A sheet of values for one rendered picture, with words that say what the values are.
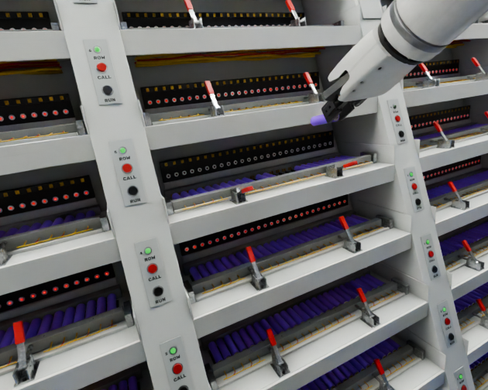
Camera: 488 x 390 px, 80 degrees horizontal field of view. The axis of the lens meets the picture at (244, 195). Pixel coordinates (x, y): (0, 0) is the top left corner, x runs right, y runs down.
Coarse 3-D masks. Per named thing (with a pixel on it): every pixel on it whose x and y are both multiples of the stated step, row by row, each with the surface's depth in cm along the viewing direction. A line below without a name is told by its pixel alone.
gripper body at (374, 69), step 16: (352, 48) 39; (368, 48) 37; (384, 48) 36; (352, 64) 39; (368, 64) 38; (384, 64) 37; (400, 64) 38; (416, 64) 36; (336, 80) 45; (352, 80) 40; (368, 80) 40; (384, 80) 41; (352, 96) 43; (368, 96) 45
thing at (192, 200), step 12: (360, 156) 81; (312, 168) 75; (324, 168) 75; (348, 168) 76; (264, 180) 69; (276, 180) 70; (288, 180) 71; (300, 180) 71; (216, 192) 64; (228, 192) 65; (252, 192) 66; (180, 204) 61; (192, 204) 62
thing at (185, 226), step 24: (360, 144) 86; (240, 168) 80; (360, 168) 78; (384, 168) 76; (264, 192) 68; (288, 192) 65; (312, 192) 68; (336, 192) 71; (168, 216) 60; (192, 216) 58; (216, 216) 59; (240, 216) 61; (264, 216) 64
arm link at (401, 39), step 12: (384, 12) 36; (396, 12) 33; (384, 24) 35; (396, 24) 33; (396, 36) 34; (408, 36) 33; (396, 48) 35; (408, 48) 34; (420, 48) 33; (432, 48) 33; (444, 48) 34; (420, 60) 35
